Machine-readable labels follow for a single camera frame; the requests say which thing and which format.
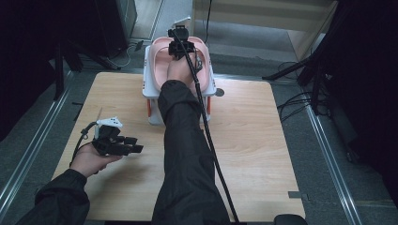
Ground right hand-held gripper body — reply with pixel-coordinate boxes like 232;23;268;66
167;16;196;61

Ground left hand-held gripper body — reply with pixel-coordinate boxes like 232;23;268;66
92;116;130;157

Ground white shoe rack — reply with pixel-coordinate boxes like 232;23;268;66
142;44;218;127

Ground person's right hand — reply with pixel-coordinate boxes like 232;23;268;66
166;57;199;88

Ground person's left hand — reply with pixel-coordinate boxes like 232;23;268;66
69;142;124;179

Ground black cabinet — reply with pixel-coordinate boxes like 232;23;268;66
93;0;139;59

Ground wooden cabinet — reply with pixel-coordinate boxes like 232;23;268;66
191;0;341;62

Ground black metal stand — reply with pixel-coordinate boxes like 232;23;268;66
262;52;333;114
53;38;121;101

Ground black tape strip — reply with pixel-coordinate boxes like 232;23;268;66
287;190;309;201

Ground left hand-held gripper cable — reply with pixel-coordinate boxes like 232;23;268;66
69;121;98;167

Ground hand-held gripper cable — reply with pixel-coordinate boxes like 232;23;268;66
170;29;240;225
69;121;98;167

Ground hanging black cable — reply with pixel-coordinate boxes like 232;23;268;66
203;0;214;46

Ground white floor cable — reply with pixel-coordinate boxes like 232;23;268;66
106;43;134;68

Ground metal floor rail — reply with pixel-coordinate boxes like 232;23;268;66
304;102;364;225
0;70;75;214

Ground right hand-held gripper cable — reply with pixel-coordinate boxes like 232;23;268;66
170;29;240;225

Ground black floor cables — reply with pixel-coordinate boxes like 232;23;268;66
276;60;314;123

